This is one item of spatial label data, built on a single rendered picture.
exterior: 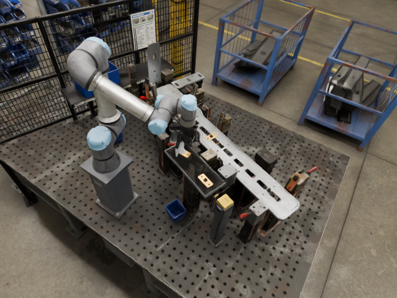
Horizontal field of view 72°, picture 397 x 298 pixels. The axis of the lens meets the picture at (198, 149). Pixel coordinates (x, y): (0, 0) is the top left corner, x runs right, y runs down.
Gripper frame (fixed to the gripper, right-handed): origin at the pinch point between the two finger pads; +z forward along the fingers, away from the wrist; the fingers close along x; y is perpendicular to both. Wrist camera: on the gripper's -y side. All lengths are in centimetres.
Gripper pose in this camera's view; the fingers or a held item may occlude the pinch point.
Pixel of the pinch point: (183, 148)
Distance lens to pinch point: 152.3
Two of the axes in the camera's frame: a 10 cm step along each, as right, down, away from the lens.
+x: 5.5, -6.0, 5.8
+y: 8.3, 4.5, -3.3
